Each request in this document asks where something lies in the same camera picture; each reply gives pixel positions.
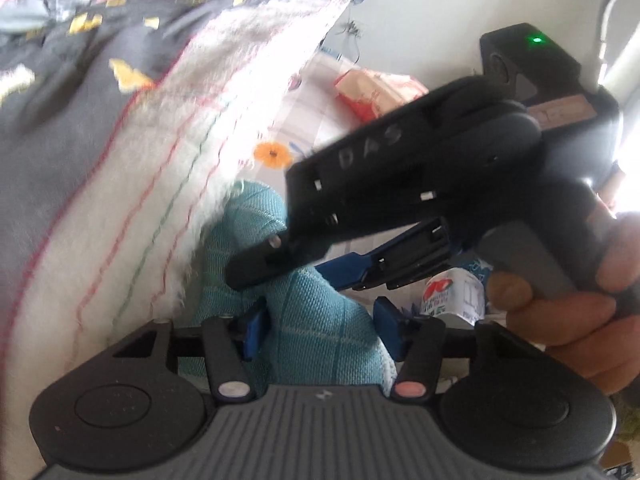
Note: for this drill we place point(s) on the teal knit cloth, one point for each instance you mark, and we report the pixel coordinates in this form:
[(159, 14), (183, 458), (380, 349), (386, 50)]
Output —
[(310, 320)]

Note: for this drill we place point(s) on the red wet wipes pack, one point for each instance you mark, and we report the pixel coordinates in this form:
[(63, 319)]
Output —
[(375, 90)]

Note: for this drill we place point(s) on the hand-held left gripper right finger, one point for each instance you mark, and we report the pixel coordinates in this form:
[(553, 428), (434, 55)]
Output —
[(387, 327)]

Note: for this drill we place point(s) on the white packet red label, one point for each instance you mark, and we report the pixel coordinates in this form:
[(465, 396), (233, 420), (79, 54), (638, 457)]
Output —
[(450, 300)]

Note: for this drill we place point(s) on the person's right hand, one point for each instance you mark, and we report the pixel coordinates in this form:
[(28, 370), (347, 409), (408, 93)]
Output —
[(575, 330)]

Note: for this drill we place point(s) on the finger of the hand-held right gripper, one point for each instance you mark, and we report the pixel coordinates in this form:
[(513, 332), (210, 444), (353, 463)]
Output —
[(345, 265), (255, 265)]

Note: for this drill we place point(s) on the white stitched mattress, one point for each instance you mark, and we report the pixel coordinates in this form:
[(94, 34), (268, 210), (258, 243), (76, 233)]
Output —
[(150, 185)]

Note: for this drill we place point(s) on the wall socket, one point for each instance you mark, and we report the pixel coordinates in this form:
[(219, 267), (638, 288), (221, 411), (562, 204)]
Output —
[(350, 29)]

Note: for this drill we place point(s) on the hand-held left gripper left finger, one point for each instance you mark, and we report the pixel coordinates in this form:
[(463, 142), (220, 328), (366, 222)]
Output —
[(255, 332)]

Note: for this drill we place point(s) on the dark grey printed bedsheet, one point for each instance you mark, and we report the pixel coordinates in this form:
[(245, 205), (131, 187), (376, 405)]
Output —
[(75, 110)]

